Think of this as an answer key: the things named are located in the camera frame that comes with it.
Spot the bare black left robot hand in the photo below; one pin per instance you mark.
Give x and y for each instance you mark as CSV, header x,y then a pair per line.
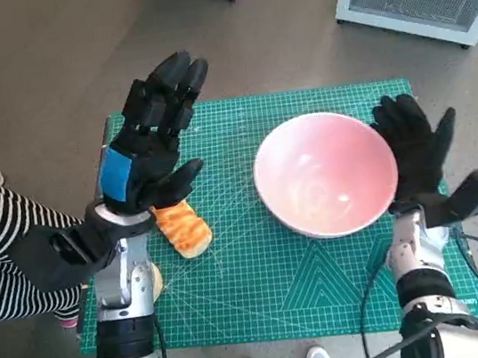
x,y
154,124

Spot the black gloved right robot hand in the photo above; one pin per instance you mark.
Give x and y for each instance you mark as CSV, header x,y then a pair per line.
x,y
414,148

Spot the pink bowl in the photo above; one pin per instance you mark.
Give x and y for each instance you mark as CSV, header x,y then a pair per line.
x,y
324,175

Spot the long striped toy bread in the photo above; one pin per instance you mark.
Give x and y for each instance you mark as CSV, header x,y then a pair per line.
x,y
183,230

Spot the round toy bread bun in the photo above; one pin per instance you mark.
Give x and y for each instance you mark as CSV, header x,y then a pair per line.
x,y
158,283

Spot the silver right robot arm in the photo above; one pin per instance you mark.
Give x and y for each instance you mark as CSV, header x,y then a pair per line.
x,y
410,243

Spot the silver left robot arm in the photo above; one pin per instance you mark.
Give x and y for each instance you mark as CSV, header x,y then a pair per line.
x,y
120,287

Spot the green cutting mat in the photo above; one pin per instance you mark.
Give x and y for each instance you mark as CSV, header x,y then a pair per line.
x,y
261,297

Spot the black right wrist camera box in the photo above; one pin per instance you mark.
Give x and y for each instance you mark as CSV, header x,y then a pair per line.
x,y
471,196

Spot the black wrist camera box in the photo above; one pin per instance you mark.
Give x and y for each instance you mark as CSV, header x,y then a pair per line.
x,y
471,196
62,259

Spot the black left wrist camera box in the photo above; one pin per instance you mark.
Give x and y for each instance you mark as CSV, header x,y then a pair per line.
x,y
62,259

